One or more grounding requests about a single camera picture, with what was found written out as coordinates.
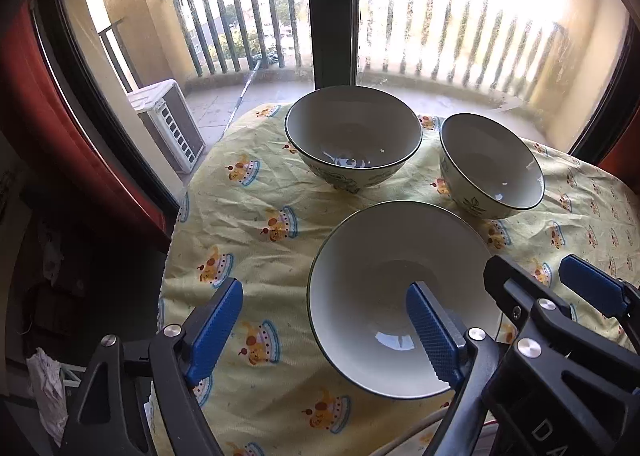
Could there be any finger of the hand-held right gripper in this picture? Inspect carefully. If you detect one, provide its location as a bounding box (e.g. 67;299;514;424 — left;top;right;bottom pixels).
559;255;640;331
483;254;576;337

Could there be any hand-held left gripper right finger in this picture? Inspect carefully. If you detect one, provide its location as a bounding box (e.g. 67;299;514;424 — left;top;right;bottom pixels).
405;281;506;456

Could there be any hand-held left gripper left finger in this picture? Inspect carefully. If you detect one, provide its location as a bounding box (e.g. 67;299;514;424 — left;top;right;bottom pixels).
60;277;244;456

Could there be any cream floral ceramic bowl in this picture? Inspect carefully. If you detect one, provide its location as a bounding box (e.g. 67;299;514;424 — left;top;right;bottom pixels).
439;113;546;221
284;84;424;194
307;201;503;399

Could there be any red curtain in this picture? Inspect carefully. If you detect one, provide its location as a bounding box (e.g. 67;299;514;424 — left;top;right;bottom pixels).
597;133;640;194
0;0;181;247

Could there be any yellow printed tablecloth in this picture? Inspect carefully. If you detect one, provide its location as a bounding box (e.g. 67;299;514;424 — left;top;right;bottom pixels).
150;103;640;456

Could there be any crumpled white plastic bag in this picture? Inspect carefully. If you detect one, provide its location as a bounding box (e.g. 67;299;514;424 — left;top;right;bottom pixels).
26;348;68;447

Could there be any white air conditioner unit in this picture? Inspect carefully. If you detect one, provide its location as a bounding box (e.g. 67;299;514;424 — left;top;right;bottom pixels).
126;79;206;174

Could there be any white pole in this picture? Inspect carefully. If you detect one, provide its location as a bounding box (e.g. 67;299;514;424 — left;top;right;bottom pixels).
219;58;266;139

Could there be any balcony railing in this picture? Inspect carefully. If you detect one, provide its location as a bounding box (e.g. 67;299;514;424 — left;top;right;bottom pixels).
98;0;571;89

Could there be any white cable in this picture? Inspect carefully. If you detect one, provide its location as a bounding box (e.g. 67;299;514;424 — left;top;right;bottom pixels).
370;408;446;456

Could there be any white wire rack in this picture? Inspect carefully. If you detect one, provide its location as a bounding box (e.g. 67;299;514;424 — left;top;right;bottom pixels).
60;366;87;388

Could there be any black window frame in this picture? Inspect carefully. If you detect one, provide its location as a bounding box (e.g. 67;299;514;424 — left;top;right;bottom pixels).
30;0;640;217

